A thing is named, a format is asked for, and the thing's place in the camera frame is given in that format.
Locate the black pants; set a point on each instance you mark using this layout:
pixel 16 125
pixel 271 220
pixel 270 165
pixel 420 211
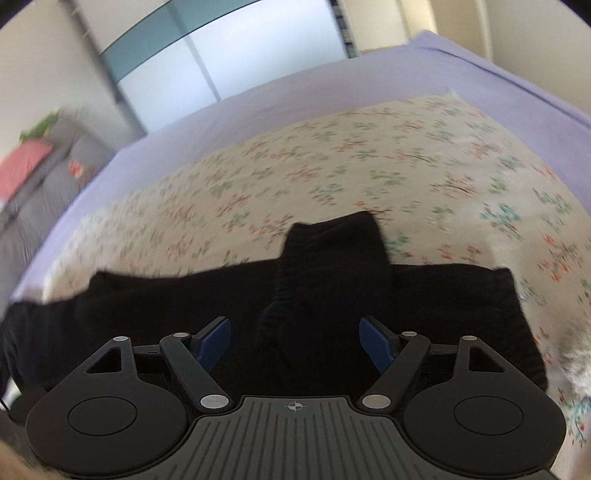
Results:
pixel 323 286

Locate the white and teal wardrobe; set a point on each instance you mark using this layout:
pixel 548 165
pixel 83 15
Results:
pixel 203 60

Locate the purple bed sheet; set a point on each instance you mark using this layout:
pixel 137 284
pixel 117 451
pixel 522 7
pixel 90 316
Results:
pixel 286 97

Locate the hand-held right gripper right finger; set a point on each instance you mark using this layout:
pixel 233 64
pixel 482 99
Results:
pixel 376 345

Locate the floral printed bed cloth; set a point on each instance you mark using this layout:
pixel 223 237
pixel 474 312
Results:
pixel 323 161

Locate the bookshelf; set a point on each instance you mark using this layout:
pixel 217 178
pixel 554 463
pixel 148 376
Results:
pixel 345 27

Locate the pink cushion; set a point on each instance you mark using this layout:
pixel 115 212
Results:
pixel 23 166

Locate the grey fluffy plush toy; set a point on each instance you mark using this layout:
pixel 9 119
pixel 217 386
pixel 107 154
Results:
pixel 577 374

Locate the green plush toy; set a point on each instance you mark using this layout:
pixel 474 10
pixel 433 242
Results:
pixel 41 125

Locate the grey cushion with cartoon print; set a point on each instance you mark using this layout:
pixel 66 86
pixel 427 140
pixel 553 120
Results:
pixel 41 203

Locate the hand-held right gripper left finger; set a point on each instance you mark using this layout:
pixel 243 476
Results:
pixel 214 345

